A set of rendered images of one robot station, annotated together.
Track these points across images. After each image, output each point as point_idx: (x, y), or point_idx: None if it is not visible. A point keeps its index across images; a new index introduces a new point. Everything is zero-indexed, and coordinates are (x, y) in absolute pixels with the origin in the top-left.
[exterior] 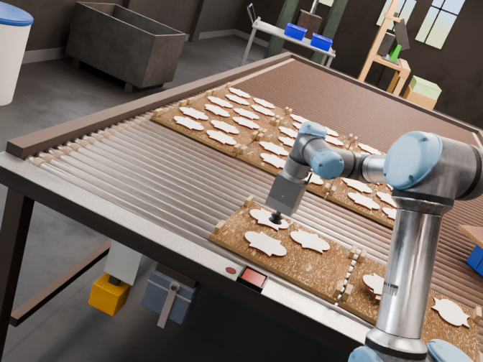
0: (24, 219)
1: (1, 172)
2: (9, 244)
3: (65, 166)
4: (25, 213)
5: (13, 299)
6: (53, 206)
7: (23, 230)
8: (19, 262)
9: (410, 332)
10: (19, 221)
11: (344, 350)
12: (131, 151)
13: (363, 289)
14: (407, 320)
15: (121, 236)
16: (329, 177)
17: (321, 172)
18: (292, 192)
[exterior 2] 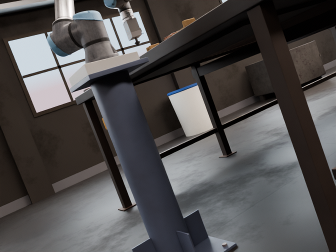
0: (92, 114)
1: (77, 99)
2: (93, 127)
3: None
4: (91, 111)
5: (112, 155)
6: (86, 98)
7: (95, 119)
8: (103, 135)
9: (56, 16)
10: (89, 115)
11: (139, 67)
12: None
13: None
14: (55, 13)
15: None
16: (110, 4)
17: (106, 5)
18: (127, 25)
